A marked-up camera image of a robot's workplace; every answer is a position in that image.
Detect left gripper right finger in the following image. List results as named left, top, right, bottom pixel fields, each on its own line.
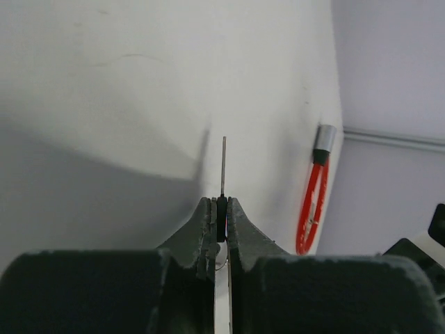
left=227, top=198, right=442, bottom=333

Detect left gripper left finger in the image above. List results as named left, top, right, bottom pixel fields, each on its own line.
left=1, top=198, right=217, bottom=333

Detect black head keys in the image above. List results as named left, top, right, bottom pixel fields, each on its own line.
left=216, top=136, right=228, bottom=243

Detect red cable lock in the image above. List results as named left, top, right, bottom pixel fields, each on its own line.
left=296, top=125, right=337, bottom=255

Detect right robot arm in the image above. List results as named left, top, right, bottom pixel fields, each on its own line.
left=383, top=203, right=444, bottom=311

